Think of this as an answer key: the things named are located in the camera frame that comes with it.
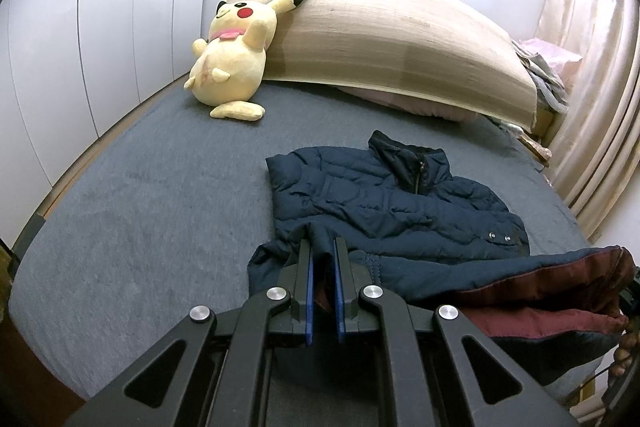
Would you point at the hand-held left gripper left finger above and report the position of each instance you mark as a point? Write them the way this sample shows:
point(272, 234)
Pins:
point(309, 302)

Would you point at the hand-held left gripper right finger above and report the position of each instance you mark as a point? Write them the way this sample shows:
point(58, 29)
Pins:
point(341, 302)

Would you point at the navy quilted jacket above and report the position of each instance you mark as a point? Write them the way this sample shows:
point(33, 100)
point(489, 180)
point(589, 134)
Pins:
point(400, 207)

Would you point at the person's right hand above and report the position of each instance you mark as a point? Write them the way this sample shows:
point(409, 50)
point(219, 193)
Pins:
point(626, 354)

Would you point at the bed with grey sheet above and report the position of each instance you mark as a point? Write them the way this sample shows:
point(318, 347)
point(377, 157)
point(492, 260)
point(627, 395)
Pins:
point(165, 197)

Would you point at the pink pillow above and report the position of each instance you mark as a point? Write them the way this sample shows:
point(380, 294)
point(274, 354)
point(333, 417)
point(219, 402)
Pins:
point(415, 104)

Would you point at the beige curtain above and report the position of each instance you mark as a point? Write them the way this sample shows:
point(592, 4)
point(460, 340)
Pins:
point(595, 82)

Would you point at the grey striped cloth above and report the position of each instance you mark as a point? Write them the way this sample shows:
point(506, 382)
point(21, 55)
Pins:
point(547, 82)

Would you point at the yellow plush toy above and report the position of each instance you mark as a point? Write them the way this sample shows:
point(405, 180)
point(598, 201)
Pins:
point(232, 62)

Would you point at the pink cloth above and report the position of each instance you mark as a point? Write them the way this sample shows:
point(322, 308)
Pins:
point(552, 53)

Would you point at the beige woven mat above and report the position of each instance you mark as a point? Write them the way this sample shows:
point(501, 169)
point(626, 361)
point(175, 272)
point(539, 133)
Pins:
point(390, 37)

